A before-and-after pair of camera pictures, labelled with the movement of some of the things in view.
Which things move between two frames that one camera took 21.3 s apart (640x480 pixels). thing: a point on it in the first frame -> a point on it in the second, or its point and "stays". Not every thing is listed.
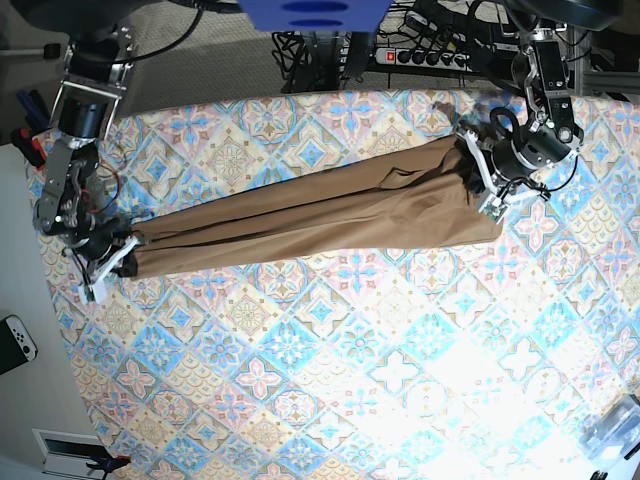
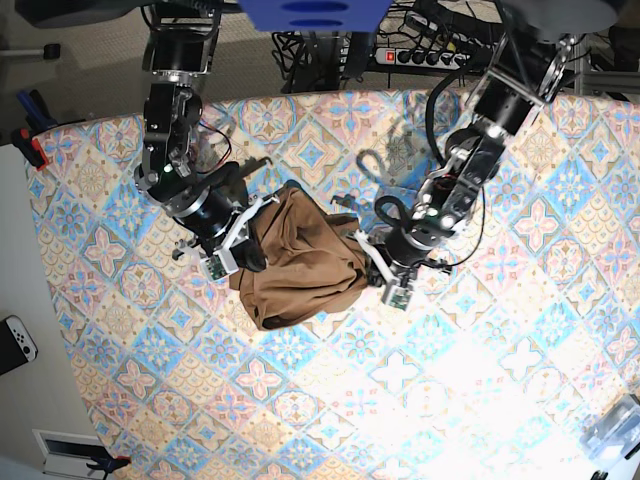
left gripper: [98, 252] -> [222, 228]
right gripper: [510, 170] -> [399, 258]
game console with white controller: [17, 345] stays
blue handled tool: [38, 116] stays
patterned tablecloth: [463, 361] stays
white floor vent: [67, 453] stays
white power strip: [423, 58] stays
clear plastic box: [614, 433] stays
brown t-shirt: [424, 199] -> [315, 260]
